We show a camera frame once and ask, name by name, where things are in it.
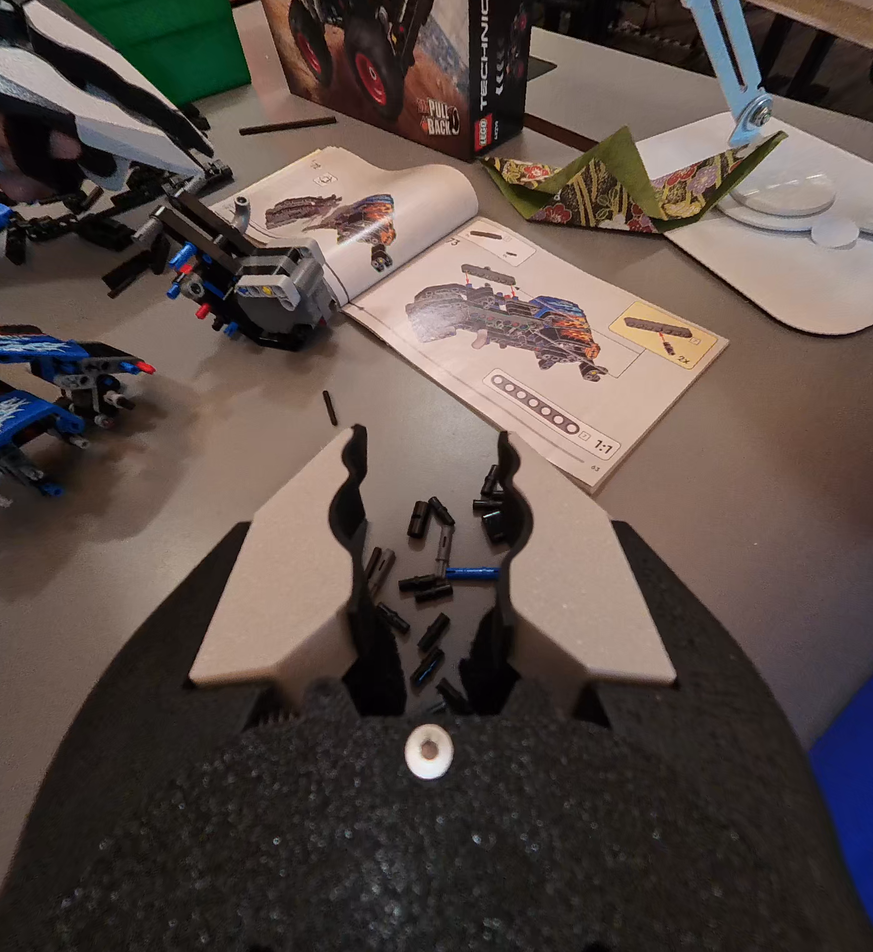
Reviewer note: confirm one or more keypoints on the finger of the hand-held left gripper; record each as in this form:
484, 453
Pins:
64, 15
109, 126

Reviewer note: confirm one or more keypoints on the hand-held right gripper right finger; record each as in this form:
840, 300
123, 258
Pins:
585, 587

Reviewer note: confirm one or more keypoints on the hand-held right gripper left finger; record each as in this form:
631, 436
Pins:
280, 573

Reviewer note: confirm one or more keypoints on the pile of black lego pins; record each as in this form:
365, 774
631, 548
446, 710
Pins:
419, 518

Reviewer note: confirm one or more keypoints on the blue flame-print lego body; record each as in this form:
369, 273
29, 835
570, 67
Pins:
27, 357

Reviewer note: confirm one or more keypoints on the black grey lego chassis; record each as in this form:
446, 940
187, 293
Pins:
288, 290

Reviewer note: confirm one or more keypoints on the scattered black lego parts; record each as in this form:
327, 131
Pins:
102, 230

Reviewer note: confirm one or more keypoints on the blue lego axle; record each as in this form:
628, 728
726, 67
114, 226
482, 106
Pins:
474, 573

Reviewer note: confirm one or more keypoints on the short black lego axle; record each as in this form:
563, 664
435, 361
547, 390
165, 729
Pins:
330, 407

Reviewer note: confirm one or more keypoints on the long black lego axle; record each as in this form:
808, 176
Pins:
288, 126

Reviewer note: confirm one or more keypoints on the lego set box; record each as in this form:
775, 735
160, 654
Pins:
377, 59

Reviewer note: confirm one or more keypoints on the green plastic bin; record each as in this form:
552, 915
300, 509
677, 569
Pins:
168, 44

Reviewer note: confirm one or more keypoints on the instruction booklet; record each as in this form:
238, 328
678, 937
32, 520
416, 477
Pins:
555, 387

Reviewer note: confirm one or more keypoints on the blue plastic bin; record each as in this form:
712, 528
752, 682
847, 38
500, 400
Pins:
868, 818

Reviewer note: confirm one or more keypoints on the white stand base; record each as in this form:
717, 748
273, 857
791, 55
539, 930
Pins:
816, 290

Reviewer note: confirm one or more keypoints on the small white round disc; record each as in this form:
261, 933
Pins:
835, 232

